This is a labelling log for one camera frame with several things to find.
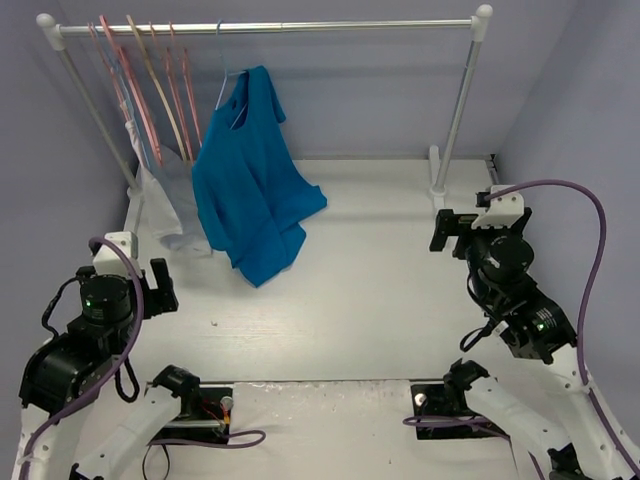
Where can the beige hanger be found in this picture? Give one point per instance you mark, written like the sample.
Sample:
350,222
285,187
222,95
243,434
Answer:
159,65

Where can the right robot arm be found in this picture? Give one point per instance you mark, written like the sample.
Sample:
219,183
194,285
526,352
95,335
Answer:
583,443

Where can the red hanger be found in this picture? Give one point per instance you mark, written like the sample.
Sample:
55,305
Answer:
176,62

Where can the pink hanger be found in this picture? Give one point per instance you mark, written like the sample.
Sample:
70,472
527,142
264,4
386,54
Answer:
135,90

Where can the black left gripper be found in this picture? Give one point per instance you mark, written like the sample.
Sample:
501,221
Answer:
151,293

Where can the light blue wire hanger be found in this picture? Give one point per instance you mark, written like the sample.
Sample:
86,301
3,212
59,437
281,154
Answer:
227,74

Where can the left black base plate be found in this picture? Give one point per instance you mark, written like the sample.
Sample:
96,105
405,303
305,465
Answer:
206,420

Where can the blue t shirt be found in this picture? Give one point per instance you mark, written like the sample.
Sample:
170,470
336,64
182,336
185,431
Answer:
251,199

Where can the blue hanger on rack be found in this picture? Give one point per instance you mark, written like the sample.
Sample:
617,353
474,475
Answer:
123,99

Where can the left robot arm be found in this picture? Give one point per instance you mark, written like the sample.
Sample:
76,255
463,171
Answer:
63,379

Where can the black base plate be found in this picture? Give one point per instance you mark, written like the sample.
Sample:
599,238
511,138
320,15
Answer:
206,420
434,418

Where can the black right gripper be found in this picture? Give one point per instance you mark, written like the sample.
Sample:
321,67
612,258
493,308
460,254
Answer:
460,228

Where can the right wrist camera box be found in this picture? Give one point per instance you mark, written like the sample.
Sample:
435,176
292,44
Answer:
500,212

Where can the white mesh garment bag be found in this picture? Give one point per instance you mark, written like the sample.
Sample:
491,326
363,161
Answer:
167,192

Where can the white clothes rack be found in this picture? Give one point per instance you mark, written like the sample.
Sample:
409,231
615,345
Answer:
56,35

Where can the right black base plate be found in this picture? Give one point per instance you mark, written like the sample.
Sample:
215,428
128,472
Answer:
434,418

